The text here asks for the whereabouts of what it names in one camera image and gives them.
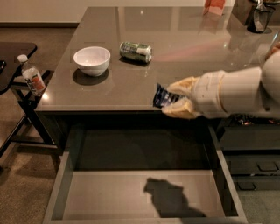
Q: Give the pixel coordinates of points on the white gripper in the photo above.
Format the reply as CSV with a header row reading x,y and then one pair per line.
x,y
210,94

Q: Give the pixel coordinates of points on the blue rxbar wrapper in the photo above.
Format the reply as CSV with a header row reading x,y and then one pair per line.
x,y
163,98

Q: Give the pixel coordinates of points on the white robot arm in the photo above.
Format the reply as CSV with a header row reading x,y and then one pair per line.
x,y
253,91

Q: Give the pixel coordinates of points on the open grey top drawer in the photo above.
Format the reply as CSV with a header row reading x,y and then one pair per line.
x,y
155,174

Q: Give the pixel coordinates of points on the green soda can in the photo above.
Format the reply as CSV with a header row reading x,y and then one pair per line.
x,y
136,51

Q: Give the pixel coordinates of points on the lower closed drawers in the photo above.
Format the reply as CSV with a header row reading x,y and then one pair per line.
x,y
251,147

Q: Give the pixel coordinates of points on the orange snack bag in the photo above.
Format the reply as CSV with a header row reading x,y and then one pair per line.
x,y
214,6

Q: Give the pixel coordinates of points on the white bowl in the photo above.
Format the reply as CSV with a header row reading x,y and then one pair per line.
x,y
93,60

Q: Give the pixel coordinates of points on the glass jar of snacks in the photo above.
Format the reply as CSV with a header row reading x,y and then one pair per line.
x,y
275,46

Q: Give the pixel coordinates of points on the dark metal pitcher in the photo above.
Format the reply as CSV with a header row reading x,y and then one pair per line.
x,y
260,17

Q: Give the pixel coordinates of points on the clear water bottle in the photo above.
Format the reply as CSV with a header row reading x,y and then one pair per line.
x,y
31,75

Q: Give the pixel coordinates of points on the black side table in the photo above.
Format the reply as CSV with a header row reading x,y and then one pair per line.
x,y
25,98

